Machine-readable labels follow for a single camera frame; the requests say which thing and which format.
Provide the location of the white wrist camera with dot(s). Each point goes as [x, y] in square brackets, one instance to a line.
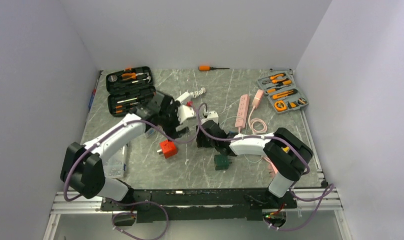
[211, 115]
[185, 113]

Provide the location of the orange handled screwdriver upper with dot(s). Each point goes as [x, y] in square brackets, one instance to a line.
[280, 85]

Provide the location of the red cube adapter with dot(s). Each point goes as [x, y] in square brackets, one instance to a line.
[167, 149]

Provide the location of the white multicolour power strip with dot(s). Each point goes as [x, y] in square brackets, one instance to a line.
[184, 99]

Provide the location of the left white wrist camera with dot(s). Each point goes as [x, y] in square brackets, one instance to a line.
[185, 113]

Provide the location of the loose orange screwdriver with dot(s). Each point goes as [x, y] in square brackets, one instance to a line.
[206, 68]

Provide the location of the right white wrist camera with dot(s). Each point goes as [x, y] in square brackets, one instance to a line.
[211, 115]

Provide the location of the grey plastic tool case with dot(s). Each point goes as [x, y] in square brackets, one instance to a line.
[299, 97]

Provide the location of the orange black combination pliers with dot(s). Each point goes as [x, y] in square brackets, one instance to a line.
[275, 79]

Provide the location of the clear plastic screw box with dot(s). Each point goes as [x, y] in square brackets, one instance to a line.
[115, 166]

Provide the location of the black plastic tool case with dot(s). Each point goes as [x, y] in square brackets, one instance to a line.
[128, 89]

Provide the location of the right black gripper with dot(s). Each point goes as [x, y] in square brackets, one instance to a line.
[202, 140]

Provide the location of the orange tape measure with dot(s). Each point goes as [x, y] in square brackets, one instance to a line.
[280, 106]

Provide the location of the black hex key set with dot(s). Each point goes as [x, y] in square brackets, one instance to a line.
[293, 104]

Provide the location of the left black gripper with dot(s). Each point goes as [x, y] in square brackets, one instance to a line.
[172, 131]

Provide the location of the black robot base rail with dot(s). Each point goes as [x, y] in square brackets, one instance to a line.
[202, 204]

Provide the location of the orange black utility knife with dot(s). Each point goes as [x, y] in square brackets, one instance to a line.
[284, 94]

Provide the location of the dark green cube adapter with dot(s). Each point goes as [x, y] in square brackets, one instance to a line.
[221, 162]

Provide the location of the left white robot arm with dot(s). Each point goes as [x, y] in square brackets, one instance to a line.
[83, 169]

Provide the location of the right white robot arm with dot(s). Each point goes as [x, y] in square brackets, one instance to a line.
[288, 154]

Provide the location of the pink cube socket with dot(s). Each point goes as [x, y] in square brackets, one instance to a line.
[272, 169]

